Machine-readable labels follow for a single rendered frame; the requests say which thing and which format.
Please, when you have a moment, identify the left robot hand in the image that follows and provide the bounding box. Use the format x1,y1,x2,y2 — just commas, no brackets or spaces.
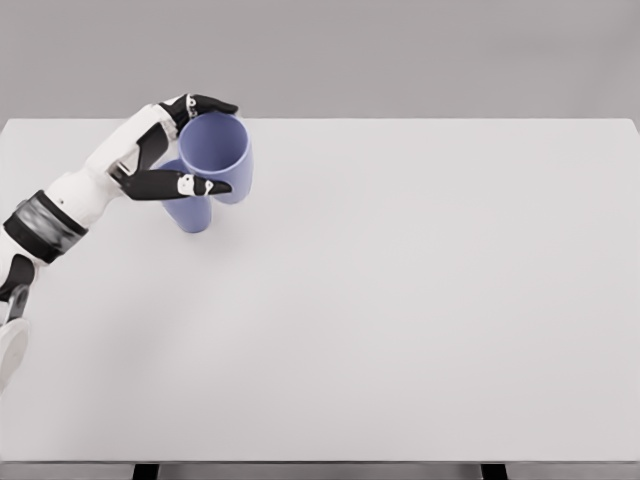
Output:
84,92,240,202

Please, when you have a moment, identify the blue plastic cup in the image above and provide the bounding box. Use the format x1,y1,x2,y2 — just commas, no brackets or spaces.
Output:
177,111,255,205
156,159,213,235

